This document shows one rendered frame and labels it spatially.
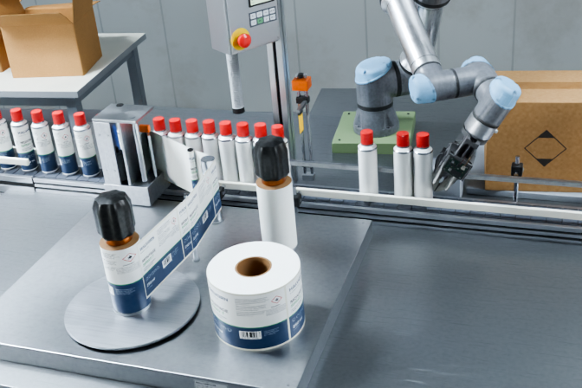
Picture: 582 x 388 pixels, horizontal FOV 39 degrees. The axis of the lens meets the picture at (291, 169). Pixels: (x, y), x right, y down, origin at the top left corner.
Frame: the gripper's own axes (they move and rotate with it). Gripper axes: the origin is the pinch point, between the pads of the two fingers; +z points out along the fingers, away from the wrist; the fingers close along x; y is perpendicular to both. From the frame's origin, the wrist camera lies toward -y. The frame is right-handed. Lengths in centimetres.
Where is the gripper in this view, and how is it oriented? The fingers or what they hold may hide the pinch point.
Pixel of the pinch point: (437, 185)
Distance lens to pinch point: 220.6
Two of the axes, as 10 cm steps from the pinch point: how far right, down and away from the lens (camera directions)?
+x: 8.6, 5.1, -0.4
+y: -3.1, 4.5, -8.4
